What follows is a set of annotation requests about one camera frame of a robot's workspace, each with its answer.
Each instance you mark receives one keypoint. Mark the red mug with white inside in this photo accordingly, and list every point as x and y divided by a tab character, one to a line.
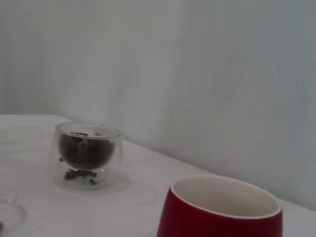
197	222

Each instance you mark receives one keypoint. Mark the double-walled clear glass cup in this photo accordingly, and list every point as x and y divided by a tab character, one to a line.
86	184

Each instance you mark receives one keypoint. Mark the pile of dark coffee beans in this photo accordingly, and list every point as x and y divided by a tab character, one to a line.
84	153

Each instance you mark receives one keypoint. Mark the clear glass saucer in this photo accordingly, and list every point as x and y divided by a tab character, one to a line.
14	212

